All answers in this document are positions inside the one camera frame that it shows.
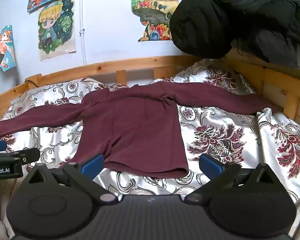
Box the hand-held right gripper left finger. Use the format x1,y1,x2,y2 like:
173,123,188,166
22,154,120,204

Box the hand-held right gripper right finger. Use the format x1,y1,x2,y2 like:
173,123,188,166
185,154,279,204

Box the maroon long-sleeved sweater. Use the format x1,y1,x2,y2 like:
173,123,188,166
0,81,279,179

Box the white floral bedspread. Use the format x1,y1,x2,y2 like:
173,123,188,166
0,59,300,203

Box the grey cloth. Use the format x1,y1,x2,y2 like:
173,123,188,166
240,29,300,73

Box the black quilted jacket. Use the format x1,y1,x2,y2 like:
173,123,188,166
169,0,300,63

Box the small cartoon wall poster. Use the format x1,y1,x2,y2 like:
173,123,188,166
0,25,17,72

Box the wooden bed frame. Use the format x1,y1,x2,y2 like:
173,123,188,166
0,51,300,130

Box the blond child cartoon wall poster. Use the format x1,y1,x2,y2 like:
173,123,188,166
38,0,77,61

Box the white wall pipe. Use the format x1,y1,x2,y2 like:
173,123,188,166
79,0,87,65

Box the landscape cartoon wall poster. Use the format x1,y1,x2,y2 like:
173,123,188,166
130,0,178,42

